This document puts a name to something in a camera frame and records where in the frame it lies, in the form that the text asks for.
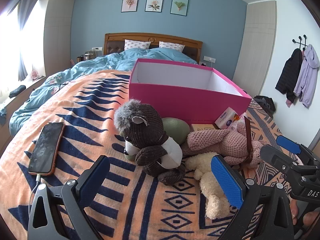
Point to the cream fluffy plush toy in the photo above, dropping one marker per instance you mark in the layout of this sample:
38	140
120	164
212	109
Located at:
200	166

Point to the black jacket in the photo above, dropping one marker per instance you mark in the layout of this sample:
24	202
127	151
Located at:
290	72

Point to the smartphone with orange case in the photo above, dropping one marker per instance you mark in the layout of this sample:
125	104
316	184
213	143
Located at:
46	147

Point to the blue floral duvet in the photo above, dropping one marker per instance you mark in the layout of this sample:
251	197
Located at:
100	62

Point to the pink cardboard box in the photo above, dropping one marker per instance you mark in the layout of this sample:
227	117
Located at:
180	100

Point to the black wall coat hook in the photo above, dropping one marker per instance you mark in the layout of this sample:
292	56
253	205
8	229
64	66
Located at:
300	43

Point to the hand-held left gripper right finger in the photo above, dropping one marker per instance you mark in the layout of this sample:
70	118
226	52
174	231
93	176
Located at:
226	180

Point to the person's right hand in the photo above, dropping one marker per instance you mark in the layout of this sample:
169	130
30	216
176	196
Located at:
310	218

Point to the clear desktop organizer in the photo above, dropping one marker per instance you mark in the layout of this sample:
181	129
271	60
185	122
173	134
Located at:
89	55

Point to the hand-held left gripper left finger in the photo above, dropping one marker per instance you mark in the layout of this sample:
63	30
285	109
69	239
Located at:
93	180

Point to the green plant framed picture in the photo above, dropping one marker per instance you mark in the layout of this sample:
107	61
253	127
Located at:
179	5

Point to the white pink-dotted pillow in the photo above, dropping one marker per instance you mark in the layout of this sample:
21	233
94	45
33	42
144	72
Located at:
136	45
172	46

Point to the beige wardrobe by window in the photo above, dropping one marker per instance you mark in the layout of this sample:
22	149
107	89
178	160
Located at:
57	30

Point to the grey-blue curtain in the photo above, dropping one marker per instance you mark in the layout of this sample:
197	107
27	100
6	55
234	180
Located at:
27	17

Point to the orange navy patterned blanket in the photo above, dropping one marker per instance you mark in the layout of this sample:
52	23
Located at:
87	120

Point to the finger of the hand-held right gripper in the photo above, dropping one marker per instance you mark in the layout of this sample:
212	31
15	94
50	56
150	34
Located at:
287	143
272	155

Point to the green plush frog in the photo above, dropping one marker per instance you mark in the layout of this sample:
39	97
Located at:
176	130

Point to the white flower framed picture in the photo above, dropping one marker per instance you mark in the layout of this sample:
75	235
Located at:
154	3

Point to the pink knitted plush toy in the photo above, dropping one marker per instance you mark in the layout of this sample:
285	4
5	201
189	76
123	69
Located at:
217	140

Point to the lilac hooded jacket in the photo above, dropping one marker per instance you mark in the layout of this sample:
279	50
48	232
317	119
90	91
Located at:
308	75

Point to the white wall socket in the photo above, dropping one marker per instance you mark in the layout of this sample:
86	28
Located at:
97	48
209	59

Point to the yellow tissue pack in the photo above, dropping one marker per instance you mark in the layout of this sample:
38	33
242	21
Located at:
202	127

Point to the white tissue packet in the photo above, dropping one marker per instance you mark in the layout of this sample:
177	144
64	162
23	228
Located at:
225	118

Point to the brown plush bear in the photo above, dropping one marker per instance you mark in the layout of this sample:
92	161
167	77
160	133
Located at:
147	127

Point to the wooden bed headboard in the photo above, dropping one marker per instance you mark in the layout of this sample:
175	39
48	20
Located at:
155	37

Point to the dark clothes pile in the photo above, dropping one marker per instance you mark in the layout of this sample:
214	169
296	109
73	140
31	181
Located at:
265	102

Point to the small pink fan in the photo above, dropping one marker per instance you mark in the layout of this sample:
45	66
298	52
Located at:
35	75

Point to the beige wardrobe by coat hook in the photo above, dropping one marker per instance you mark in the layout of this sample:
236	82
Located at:
257	42

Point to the dark cloth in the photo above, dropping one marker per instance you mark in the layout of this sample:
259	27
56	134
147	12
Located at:
17	91

